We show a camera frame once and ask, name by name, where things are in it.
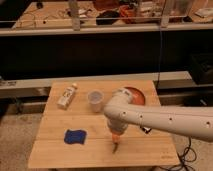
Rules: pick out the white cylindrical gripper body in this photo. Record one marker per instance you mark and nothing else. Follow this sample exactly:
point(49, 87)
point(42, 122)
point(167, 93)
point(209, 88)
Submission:
point(116, 127)

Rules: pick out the orange pepper with green stem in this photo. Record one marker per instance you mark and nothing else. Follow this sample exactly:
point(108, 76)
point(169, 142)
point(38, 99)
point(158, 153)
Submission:
point(116, 142)

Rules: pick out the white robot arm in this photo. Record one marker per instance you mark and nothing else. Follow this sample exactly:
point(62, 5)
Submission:
point(194, 122)

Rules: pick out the orange ceramic bowl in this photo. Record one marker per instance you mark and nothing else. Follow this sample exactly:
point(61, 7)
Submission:
point(138, 96)

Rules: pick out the clear plastic cup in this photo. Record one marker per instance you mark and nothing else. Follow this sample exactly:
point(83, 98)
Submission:
point(95, 99)

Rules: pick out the wooden table board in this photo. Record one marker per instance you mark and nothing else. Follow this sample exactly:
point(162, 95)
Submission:
point(136, 147)

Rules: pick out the blue sponge cloth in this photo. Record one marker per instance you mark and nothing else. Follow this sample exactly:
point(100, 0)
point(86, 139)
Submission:
point(75, 136)

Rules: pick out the white plastic bottle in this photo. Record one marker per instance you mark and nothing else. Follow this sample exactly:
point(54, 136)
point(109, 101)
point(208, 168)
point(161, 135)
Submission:
point(67, 96)

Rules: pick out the black box on right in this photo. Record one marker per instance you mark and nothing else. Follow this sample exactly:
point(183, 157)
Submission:
point(201, 68)

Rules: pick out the metal shelf rail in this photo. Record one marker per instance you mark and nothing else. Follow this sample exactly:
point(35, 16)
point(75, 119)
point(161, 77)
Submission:
point(41, 87)

